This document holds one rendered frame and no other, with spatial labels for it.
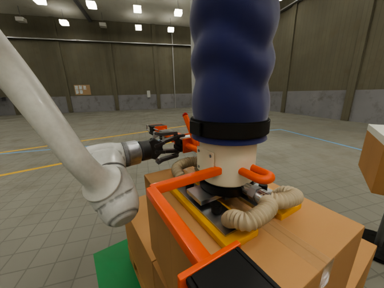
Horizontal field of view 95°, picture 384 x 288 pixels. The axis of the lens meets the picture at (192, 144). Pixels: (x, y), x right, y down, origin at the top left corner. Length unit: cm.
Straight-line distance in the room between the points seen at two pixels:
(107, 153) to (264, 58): 50
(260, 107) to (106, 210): 44
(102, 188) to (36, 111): 20
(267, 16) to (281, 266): 51
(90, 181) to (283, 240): 46
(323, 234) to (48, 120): 66
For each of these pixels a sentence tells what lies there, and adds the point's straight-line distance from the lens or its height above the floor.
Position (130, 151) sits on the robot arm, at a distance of 63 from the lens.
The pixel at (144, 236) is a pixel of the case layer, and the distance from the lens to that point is 117.
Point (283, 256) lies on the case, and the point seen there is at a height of 99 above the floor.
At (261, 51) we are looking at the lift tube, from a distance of 46.
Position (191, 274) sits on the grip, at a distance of 23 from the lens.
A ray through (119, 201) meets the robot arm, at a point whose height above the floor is 108.
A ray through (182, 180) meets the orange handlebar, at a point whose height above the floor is 113.
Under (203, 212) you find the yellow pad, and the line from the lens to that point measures 51.
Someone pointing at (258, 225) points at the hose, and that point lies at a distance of 43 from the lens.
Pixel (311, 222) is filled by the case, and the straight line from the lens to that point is 60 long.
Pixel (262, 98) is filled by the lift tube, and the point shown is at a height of 131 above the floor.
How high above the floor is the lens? 133
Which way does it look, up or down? 16 degrees down
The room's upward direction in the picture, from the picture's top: 1 degrees counter-clockwise
